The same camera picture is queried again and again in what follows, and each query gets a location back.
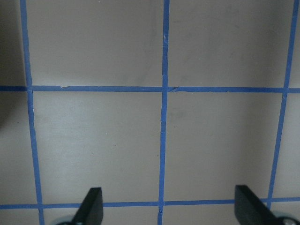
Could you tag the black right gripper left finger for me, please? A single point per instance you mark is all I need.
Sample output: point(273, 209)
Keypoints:
point(91, 211)

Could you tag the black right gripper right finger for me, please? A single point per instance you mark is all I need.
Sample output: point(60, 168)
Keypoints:
point(249, 210)

